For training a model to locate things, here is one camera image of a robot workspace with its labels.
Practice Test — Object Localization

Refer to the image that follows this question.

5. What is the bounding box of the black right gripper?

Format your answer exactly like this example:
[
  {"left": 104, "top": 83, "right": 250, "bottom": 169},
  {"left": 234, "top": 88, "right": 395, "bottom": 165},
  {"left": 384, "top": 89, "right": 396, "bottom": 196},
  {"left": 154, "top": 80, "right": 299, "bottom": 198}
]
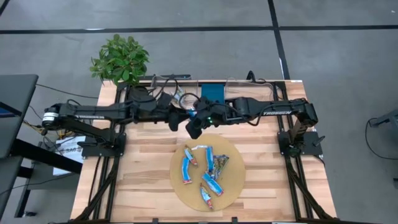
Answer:
[{"left": 186, "top": 102, "right": 233, "bottom": 140}]

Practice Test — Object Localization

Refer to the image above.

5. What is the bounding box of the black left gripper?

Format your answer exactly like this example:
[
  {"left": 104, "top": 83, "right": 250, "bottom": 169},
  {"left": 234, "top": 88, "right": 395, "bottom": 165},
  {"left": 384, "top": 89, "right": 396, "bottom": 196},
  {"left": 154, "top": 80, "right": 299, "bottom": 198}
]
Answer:
[{"left": 152, "top": 104, "right": 189, "bottom": 131}]

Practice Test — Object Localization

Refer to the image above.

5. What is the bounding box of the yellow brown snack bag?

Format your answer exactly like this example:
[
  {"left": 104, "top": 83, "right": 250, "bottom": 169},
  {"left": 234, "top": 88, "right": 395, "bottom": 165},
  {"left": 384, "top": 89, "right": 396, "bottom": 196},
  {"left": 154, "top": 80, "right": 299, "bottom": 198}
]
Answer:
[{"left": 172, "top": 88, "right": 186, "bottom": 103}]

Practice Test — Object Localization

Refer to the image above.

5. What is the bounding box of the chocolate chip granola bar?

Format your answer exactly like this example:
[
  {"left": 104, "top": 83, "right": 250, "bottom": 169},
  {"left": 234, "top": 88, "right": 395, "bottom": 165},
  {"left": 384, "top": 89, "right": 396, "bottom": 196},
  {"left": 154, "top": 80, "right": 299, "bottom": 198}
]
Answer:
[
  {"left": 182, "top": 156, "right": 193, "bottom": 185},
  {"left": 201, "top": 172, "right": 224, "bottom": 197},
  {"left": 184, "top": 145, "right": 198, "bottom": 166},
  {"left": 200, "top": 183, "right": 215, "bottom": 210}
]

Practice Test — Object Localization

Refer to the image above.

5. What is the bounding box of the green brown granola bar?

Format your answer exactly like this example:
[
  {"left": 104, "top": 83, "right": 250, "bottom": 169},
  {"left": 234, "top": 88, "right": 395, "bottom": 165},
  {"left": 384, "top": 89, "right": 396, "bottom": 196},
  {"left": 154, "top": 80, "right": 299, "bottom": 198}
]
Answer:
[{"left": 213, "top": 154, "right": 230, "bottom": 181}]

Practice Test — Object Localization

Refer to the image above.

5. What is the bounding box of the teal blue box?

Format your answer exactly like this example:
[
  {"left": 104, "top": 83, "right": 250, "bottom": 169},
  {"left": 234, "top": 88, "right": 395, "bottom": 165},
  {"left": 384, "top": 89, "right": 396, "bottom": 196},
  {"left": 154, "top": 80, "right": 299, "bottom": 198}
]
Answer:
[{"left": 201, "top": 83, "right": 225, "bottom": 105}]

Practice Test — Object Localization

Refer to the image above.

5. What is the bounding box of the clear plastic bin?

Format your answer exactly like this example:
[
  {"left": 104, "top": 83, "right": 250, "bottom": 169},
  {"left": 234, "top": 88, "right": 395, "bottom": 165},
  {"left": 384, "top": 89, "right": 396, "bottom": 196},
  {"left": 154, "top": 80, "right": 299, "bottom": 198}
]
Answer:
[
  {"left": 225, "top": 77, "right": 276, "bottom": 100},
  {"left": 150, "top": 76, "right": 200, "bottom": 106}
]

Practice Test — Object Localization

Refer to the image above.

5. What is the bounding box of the round woven straw placemat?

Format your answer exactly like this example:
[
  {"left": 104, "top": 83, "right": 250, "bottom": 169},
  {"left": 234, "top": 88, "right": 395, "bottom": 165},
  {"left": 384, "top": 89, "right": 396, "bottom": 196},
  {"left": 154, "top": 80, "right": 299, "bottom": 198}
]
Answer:
[{"left": 169, "top": 133, "right": 246, "bottom": 213}]

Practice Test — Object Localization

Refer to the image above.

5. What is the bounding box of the green leafy potted tree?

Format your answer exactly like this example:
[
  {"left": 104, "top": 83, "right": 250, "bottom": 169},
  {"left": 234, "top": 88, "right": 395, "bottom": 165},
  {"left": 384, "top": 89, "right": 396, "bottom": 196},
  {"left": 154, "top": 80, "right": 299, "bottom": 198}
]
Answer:
[{"left": 90, "top": 33, "right": 150, "bottom": 86}]

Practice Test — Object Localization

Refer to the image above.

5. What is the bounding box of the white paper sheet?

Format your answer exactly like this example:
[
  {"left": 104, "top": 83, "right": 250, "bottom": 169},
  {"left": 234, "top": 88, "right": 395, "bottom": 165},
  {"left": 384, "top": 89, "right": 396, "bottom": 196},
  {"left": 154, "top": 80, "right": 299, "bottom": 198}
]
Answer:
[{"left": 52, "top": 136, "right": 86, "bottom": 177}]

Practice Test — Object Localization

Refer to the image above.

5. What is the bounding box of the grey desk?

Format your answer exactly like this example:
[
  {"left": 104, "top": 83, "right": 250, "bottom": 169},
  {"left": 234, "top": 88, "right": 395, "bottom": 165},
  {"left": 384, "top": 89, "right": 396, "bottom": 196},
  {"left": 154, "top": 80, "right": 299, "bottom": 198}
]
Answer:
[{"left": 0, "top": 73, "right": 83, "bottom": 218}]

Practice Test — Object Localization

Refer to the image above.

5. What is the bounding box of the grey chair base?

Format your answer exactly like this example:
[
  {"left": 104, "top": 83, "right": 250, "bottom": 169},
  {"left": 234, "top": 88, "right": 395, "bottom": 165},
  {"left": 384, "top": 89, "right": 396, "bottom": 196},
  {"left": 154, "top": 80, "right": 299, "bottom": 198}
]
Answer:
[{"left": 369, "top": 108, "right": 398, "bottom": 128}]

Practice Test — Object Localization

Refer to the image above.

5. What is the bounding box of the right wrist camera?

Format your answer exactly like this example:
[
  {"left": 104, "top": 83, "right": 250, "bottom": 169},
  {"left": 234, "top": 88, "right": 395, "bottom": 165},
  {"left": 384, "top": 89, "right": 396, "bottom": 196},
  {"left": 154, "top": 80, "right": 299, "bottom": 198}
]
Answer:
[{"left": 194, "top": 96, "right": 214, "bottom": 110}]

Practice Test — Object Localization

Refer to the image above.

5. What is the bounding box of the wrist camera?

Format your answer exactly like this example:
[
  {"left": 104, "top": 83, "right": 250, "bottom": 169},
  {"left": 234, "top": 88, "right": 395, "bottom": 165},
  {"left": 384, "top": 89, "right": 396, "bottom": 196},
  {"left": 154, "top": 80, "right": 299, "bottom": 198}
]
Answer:
[
  {"left": 194, "top": 96, "right": 214, "bottom": 110},
  {"left": 157, "top": 92, "right": 174, "bottom": 109}
]

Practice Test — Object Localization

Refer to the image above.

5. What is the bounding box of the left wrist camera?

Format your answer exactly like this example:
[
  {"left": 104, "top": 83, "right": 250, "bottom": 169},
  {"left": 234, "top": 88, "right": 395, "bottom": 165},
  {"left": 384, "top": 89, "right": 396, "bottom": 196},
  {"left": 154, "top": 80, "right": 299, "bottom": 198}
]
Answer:
[{"left": 157, "top": 92, "right": 174, "bottom": 109}]

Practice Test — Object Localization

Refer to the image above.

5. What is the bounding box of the black aluminium table frame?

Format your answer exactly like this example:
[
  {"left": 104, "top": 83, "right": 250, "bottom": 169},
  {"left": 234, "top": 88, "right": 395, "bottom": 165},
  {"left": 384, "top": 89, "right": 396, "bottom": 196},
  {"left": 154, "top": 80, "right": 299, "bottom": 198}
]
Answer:
[{"left": 70, "top": 80, "right": 338, "bottom": 224}]

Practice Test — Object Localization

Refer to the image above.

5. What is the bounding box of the black floor cable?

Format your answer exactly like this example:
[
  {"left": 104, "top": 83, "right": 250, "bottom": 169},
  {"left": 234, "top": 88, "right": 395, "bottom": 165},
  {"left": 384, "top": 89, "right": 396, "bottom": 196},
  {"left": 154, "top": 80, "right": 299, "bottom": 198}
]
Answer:
[
  {"left": 35, "top": 83, "right": 100, "bottom": 100},
  {"left": 365, "top": 118, "right": 398, "bottom": 161}
]

